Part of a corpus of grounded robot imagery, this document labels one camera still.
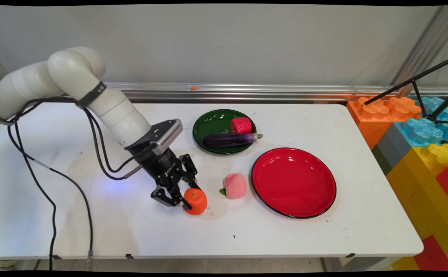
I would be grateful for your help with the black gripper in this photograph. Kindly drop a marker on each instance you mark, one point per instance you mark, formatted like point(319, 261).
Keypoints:
point(162, 167)

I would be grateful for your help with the orange toy fruit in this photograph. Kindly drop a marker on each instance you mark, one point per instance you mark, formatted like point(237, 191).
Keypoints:
point(197, 201)

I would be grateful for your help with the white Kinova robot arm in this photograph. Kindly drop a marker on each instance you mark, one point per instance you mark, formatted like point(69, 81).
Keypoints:
point(74, 73)

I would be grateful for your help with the pink toy peach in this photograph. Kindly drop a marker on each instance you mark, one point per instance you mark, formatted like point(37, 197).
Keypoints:
point(235, 186)

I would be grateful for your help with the purple toy eggplant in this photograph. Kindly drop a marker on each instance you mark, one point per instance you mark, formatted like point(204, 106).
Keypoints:
point(229, 140)

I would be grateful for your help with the dark green plate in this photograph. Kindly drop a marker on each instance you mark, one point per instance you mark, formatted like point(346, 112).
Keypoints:
point(212, 125)

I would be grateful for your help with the red toy apple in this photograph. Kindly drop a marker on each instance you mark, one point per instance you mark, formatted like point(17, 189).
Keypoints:
point(241, 125)

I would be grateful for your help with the red plate black rim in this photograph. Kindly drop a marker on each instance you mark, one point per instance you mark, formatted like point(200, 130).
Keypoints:
point(293, 182)

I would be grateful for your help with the orange giant building block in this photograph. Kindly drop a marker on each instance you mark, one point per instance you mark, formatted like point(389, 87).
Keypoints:
point(373, 119)

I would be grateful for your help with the grey giant building block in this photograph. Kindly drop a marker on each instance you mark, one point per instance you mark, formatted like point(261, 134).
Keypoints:
point(395, 148)

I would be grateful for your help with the yellow giant building block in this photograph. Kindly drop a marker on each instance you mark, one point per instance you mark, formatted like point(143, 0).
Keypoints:
point(423, 192)

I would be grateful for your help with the blue giant building block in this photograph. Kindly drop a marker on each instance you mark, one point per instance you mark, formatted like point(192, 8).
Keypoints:
point(423, 130)

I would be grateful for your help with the black tripod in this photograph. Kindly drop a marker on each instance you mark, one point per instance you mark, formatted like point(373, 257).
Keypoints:
point(416, 80)

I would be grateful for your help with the aluminium rail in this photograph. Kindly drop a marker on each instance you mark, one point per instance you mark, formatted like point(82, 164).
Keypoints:
point(285, 92)

